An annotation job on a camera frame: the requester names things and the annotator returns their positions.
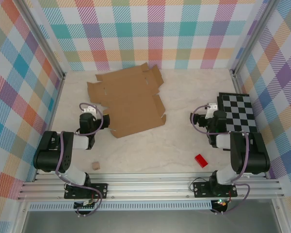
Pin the brown cardboard box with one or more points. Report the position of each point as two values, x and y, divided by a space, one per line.
131 106

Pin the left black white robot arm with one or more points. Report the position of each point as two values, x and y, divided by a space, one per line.
46 157

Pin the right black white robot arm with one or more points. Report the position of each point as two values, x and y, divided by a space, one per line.
257 160

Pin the black white chessboard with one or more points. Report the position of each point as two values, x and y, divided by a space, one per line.
240 111

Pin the red block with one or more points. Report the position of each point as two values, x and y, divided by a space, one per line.
201 160

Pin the small wooden cube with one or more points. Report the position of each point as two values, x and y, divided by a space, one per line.
96 166

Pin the right small circuit board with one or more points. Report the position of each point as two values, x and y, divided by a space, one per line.
220 203

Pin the small circuit board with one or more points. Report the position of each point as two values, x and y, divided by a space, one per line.
220 203
86 204

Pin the left small circuit board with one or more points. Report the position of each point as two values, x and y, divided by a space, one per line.
86 204

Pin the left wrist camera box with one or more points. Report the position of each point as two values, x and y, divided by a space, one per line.
89 109

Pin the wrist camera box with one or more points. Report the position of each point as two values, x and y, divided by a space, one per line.
89 109
212 107

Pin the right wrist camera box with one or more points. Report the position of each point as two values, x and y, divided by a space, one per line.
212 107

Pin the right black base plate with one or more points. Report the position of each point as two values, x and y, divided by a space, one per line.
201 190

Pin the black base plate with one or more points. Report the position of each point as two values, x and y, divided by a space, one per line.
101 190
201 190

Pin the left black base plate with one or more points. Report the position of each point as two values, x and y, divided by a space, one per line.
101 190

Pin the aluminium mounting rail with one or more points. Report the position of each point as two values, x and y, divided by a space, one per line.
148 187

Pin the aluminium frame post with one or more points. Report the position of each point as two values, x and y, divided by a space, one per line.
254 38
41 41

